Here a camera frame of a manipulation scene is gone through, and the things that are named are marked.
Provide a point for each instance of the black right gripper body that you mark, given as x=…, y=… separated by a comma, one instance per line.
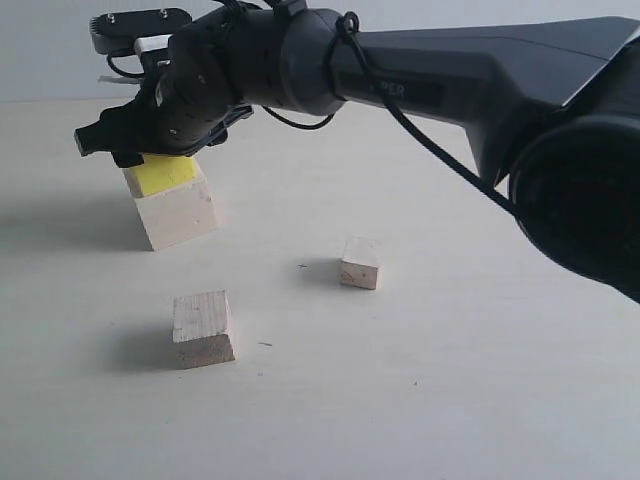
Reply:
x=219, y=61

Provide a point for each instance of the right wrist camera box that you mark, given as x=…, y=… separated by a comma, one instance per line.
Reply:
x=115, y=33

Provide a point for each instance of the medium wooden cube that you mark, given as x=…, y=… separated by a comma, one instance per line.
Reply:
x=202, y=332

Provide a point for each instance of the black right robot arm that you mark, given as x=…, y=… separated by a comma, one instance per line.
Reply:
x=542, y=118

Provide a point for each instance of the large pale wooden cube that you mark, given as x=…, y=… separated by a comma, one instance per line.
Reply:
x=176, y=215

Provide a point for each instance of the small wooden cube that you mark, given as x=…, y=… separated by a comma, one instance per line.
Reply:
x=360, y=263

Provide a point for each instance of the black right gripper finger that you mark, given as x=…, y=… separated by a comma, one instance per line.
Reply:
x=123, y=129
x=127, y=160

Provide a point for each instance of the yellow cube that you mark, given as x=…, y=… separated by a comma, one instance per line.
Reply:
x=158, y=173

